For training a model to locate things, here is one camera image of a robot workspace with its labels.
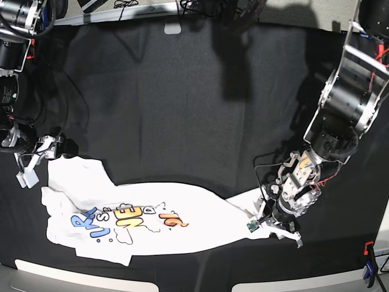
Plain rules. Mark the black table cloth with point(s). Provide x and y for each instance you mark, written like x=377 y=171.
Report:
x=200 y=108

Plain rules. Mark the camera mount pole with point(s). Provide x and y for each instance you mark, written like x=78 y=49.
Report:
x=234 y=18

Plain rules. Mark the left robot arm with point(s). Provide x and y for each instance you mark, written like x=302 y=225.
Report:
x=347 y=107

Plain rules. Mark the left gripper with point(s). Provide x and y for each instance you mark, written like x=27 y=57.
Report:
x=279 y=216

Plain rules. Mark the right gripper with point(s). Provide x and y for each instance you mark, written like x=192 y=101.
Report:
x=49 y=147

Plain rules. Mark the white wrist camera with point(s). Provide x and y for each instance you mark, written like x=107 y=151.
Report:
x=27 y=179
x=254 y=224

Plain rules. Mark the blue clamp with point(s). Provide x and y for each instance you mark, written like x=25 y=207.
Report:
x=363 y=34
x=371 y=266

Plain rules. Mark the white printed t-shirt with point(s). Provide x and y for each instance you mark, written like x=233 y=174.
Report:
x=100 y=220

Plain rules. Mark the red clamp lower right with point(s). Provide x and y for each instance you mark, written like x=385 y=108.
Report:
x=368 y=247

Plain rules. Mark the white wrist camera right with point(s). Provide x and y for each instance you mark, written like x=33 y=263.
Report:
x=27 y=179

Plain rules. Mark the blue clamp lower right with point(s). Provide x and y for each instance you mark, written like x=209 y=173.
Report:
x=371 y=266

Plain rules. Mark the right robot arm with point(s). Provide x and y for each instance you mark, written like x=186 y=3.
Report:
x=22 y=24

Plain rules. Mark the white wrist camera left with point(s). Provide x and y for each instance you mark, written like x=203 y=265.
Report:
x=254 y=224

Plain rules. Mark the blue clamp upper right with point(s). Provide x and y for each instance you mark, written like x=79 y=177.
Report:
x=363 y=34

